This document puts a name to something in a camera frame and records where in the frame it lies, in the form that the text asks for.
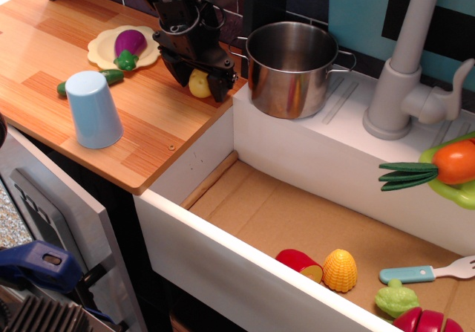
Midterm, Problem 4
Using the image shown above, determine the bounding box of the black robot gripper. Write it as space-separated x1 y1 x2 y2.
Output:
153 23 236 102

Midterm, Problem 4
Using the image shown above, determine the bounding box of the yellow toy potato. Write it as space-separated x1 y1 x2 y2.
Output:
189 69 212 99

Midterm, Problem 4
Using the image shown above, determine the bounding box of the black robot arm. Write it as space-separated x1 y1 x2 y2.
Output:
145 0 237 102

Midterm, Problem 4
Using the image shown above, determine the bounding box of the stainless steel pot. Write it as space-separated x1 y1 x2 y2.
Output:
230 22 357 120

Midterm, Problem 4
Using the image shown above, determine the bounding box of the purple toy eggplant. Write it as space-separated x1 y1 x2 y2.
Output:
114 29 147 71

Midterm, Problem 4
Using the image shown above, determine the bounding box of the green toy cucumber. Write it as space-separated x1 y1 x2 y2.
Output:
56 69 125 97

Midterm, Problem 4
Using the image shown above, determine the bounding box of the pale yellow toy plate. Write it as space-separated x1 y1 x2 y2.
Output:
88 25 160 71

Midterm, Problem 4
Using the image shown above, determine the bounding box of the light blue plastic cup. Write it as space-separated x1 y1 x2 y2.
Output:
65 71 124 149

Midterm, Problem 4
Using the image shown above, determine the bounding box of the white toy sink basin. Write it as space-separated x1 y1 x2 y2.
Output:
135 76 474 331

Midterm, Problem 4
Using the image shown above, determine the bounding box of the grey toy faucet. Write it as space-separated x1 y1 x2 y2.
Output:
363 0 474 140

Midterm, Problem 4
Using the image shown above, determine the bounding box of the red toy fruit half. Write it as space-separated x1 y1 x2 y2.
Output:
275 249 324 283

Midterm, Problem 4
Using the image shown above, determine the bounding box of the grey oven door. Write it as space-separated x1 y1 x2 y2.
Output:
1 126 146 331

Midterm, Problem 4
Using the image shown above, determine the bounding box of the yellow toy corn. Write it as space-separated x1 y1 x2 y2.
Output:
323 249 358 293

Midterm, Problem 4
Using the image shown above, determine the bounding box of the blue clamp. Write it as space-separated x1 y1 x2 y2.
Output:
1 241 82 293

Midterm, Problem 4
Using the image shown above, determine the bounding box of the orange toy carrot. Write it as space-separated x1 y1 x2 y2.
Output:
379 138 474 192

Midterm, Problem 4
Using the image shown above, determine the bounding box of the lime green plastic tray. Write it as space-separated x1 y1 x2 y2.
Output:
419 131 474 210

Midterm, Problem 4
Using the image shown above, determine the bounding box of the light green toy vegetable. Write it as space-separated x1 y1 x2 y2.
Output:
375 279 420 319

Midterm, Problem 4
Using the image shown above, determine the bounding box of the black finned metal device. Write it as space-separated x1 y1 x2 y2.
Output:
1 287 128 331

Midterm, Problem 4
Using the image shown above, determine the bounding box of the red sliced toy fruit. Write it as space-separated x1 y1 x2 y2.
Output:
393 307 464 332

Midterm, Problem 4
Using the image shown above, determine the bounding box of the toy fork blue handle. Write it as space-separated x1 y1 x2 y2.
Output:
379 255 474 283

